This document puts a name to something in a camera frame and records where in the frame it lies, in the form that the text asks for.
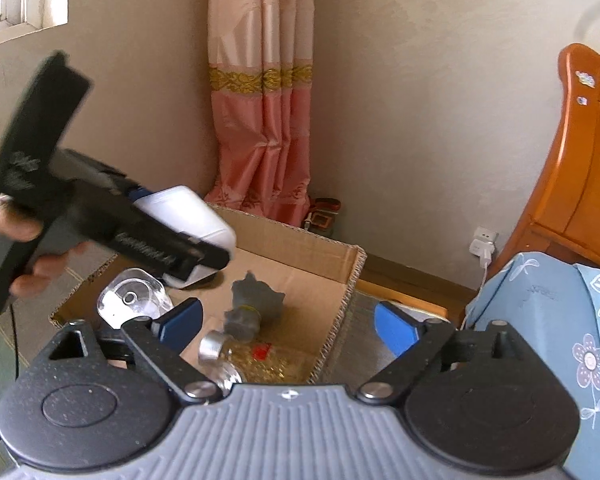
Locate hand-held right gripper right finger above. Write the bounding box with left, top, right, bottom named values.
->
left=357, top=301, right=547, bottom=406

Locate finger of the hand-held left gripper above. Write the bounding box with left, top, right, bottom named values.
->
left=182, top=234, right=232, bottom=273
left=107, top=170, right=154, bottom=203

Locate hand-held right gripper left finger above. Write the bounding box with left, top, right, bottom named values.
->
left=34, top=298, right=222, bottom=409

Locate clear glass jar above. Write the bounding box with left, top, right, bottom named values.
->
left=97, top=268, right=175, bottom=332

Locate white plastic device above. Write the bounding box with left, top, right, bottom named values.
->
left=132, top=186, right=237, bottom=291

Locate grey toy figure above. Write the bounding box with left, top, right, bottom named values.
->
left=223, top=270, right=286, bottom=344

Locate clear plastic jar frosted lid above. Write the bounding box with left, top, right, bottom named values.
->
left=214, top=361, right=244, bottom=397

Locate cardboard box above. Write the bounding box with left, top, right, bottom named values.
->
left=49, top=203, right=368, bottom=387

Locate glass bottle of yellow beads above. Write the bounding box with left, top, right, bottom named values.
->
left=199, top=331, right=326, bottom=387

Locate person's left hand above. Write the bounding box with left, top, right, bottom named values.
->
left=0, top=199, right=89, bottom=297

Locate white charger plug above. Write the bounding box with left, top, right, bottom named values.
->
left=469, top=239, right=496, bottom=267

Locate pink curtain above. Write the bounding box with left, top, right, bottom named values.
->
left=203, top=0, right=315, bottom=228

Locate blue flowered bed sheet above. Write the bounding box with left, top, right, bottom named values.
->
left=461, top=251, right=600, bottom=480

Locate wooden headboard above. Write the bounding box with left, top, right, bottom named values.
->
left=485, top=42, right=600, bottom=279

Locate white charging cable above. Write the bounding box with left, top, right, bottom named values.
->
left=461, top=259, right=492, bottom=332

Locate black cable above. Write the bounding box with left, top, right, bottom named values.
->
left=0, top=304, right=22, bottom=461

